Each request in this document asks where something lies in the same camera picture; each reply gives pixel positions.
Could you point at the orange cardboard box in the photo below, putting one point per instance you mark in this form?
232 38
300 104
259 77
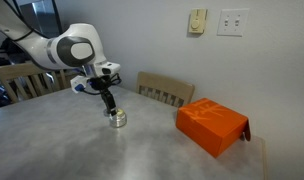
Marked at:
208 126

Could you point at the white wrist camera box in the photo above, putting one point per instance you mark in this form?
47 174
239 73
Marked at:
78 84

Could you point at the beige wall thermostat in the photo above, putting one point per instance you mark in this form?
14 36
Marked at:
197 20

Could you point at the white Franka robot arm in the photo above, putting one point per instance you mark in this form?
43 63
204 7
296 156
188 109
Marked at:
65 50

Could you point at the silver candle jar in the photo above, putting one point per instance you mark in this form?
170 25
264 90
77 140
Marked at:
118 120

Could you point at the stainless steel refrigerator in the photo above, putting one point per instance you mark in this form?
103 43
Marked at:
48 11

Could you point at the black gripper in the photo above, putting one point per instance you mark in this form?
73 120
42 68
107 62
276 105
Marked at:
100 82

